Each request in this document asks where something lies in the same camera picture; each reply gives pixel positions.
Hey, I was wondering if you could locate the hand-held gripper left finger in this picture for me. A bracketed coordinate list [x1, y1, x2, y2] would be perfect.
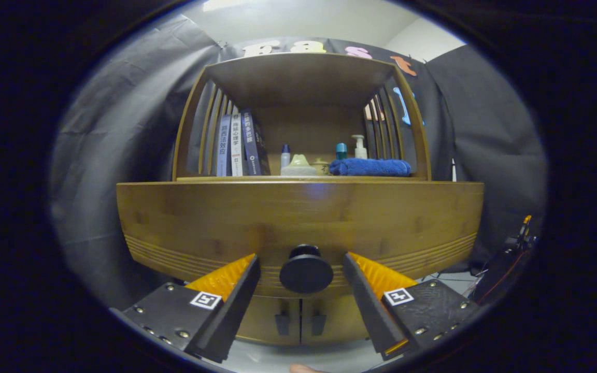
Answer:
[111, 253, 262, 364]

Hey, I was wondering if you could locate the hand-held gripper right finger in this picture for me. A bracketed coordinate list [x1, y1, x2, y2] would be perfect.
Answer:
[343, 252, 483, 362]

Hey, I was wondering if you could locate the wooden drawer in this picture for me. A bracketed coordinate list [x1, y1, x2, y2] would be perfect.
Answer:
[116, 180, 486, 300]

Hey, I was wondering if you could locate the pale green scrub brush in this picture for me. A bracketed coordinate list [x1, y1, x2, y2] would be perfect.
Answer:
[280, 154, 318, 177]

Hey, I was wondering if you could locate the wooden cabinet door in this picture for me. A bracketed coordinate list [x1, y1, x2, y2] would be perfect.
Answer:
[300, 294, 374, 344]
[236, 295, 302, 345]

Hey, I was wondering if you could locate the wooden countertop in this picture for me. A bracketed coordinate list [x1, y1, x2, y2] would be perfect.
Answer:
[177, 175, 429, 182]

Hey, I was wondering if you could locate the wooden cabinet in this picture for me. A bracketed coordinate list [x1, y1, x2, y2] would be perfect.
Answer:
[172, 52, 432, 347]

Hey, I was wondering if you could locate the black device with orange tip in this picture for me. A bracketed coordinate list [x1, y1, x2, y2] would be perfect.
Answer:
[472, 215, 537, 306]

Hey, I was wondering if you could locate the folded blue towel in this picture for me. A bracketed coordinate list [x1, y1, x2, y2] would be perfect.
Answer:
[329, 158, 413, 177]

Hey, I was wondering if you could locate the light blue book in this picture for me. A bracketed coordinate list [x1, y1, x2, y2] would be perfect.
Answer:
[216, 115, 232, 177]

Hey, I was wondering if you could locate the white book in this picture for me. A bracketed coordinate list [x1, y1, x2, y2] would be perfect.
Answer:
[230, 112, 245, 177]

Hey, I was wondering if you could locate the dark navy book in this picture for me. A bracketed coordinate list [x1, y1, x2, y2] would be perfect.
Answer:
[240, 109, 272, 176]

